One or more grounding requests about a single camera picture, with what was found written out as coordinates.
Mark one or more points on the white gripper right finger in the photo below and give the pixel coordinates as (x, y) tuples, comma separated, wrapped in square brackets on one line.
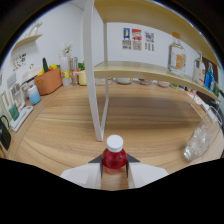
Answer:
[(146, 174)]

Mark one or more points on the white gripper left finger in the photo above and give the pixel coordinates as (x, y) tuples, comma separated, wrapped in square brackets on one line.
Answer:
[(85, 175)]

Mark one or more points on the small red liquid bottle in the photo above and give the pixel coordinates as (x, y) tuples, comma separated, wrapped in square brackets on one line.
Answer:
[(114, 160)]

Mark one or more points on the clear bottle orange cap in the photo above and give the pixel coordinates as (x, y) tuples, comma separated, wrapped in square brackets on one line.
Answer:
[(176, 60)]

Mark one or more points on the clear glass cup with ice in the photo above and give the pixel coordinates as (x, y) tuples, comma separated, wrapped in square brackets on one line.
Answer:
[(200, 140)]

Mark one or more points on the blue and white cup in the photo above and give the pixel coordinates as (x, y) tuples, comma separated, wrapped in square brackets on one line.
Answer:
[(34, 96)]

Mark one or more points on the white tray device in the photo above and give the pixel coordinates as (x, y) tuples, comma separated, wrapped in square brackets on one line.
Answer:
[(20, 119)]

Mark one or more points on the black handbag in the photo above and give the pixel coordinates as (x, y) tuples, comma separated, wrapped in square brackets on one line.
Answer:
[(4, 135)]

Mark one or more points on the patterned bowl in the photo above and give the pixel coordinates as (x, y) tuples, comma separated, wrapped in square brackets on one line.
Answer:
[(124, 80)]

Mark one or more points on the orange storage basket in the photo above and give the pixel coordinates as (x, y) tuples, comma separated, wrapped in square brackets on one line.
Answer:
[(50, 81)]

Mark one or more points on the two-tier wooden shelf rack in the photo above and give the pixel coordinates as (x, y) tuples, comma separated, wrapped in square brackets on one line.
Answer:
[(133, 70)]

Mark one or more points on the clear bottle red label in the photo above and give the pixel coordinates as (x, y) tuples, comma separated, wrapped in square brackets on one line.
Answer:
[(199, 71)]

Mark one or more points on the multicoloured wall poster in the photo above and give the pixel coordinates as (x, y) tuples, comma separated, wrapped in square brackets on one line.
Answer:
[(149, 41)]

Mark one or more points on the red wall poster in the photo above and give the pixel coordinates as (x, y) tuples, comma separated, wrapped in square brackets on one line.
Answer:
[(136, 39)]

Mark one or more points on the blue wall poster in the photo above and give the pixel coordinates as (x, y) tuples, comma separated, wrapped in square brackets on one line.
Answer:
[(126, 38)]

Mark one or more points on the wooden wall shelf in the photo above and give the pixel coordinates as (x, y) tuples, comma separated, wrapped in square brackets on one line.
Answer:
[(26, 40)]

